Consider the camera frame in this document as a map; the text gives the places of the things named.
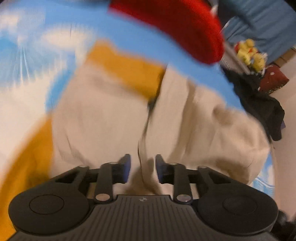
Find beige and mustard hooded jacket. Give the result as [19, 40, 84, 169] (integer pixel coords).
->
[1, 41, 270, 240]

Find black clothes pile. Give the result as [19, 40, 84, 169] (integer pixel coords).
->
[222, 67, 285, 141]

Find dark red cushion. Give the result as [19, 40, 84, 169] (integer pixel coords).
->
[259, 64, 289, 94]

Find yellow plush toys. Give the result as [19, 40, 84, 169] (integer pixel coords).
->
[234, 39, 268, 73]

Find blue patterned bed sheet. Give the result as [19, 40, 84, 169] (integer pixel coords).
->
[1, 1, 274, 195]

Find red folded blanket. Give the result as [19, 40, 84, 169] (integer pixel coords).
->
[109, 0, 224, 64]

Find blue curtain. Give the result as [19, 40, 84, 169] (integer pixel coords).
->
[218, 1, 295, 63]

